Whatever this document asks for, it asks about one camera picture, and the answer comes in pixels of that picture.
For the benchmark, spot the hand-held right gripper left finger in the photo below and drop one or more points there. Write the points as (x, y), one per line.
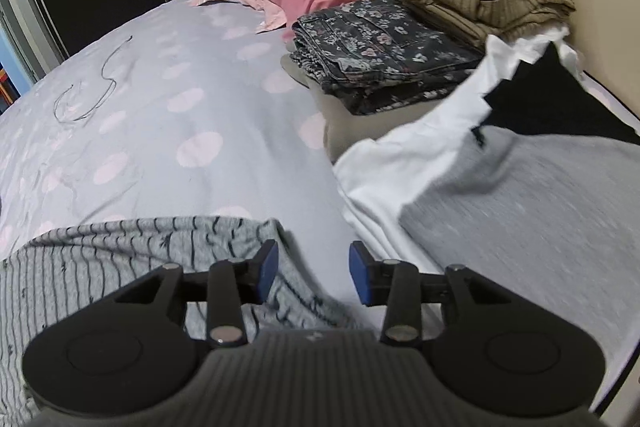
(269, 267)

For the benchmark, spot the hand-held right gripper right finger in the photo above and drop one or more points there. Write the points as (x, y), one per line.
(359, 272)

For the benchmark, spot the grey striped bow-print garment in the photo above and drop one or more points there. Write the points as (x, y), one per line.
(100, 257)

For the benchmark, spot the white folded garment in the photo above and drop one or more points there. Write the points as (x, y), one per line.
(380, 167)

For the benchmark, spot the beige folded garment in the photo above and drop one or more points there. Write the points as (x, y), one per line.
(350, 127)

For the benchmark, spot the polka dot bed sheet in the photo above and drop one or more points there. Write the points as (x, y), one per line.
(200, 82)

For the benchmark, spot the dark floral folded jeans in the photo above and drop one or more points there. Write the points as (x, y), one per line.
(380, 47)

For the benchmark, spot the black garment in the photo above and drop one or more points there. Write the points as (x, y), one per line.
(550, 102)

